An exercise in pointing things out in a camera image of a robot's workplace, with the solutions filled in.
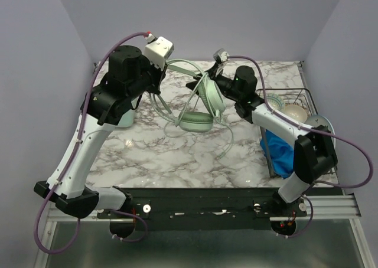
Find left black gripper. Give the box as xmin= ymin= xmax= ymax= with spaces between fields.
xmin=126 ymin=53 xmax=167 ymax=100

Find mint green wired headphones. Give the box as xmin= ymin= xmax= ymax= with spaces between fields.
xmin=148 ymin=58 xmax=236 ymax=161

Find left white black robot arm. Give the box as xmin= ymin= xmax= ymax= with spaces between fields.
xmin=34 ymin=44 xmax=172 ymax=219

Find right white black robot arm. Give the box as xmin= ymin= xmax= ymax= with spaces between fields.
xmin=186 ymin=66 xmax=338 ymax=216

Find mint green rectangular tray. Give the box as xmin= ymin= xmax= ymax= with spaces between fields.
xmin=116 ymin=110 xmax=135 ymax=129

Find patterned yellow centre bowl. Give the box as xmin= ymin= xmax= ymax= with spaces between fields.
xmin=266 ymin=93 xmax=286 ymax=111

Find cream plain bowl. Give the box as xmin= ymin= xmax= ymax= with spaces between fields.
xmin=282 ymin=104 xmax=308 ymax=123

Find blue cloth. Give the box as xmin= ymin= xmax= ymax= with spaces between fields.
xmin=260 ymin=130 xmax=294 ymax=179

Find blue plate with red fruit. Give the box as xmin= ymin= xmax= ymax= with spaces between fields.
xmin=305 ymin=115 xmax=335 ymax=135

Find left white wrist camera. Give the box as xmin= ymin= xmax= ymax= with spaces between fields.
xmin=144 ymin=37 xmax=174 ymax=70

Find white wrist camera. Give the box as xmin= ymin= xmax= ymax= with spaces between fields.
xmin=213 ymin=48 xmax=229 ymax=65
xmin=144 ymin=37 xmax=174 ymax=70

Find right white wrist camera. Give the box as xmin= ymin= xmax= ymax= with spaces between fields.
xmin=213 ymin=48 xmax=229 ymax=65

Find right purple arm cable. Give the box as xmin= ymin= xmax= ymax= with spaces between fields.
xmin=224 ymin=54 xmax=374 ymax=239

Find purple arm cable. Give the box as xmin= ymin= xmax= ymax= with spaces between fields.
xmin=34 ymin=30 xmax=154 ymax=254
xmin=224 ymin=54 xmax=374 ymax=239

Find black wire dish rack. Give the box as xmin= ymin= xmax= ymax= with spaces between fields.
xmin=260 ymin=87 xmax=318 ymax=178

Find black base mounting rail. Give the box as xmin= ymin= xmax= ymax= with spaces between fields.
xmin=97 ymin=187 xmax=308 ymax=232

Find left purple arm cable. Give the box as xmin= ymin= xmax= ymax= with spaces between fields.
xmin=34 ymin=30 xmax=154 ymax=254

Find aluminium extrusion frame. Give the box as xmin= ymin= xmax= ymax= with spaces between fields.
xmin=35 ymin=188 xmax=374 ymax=267

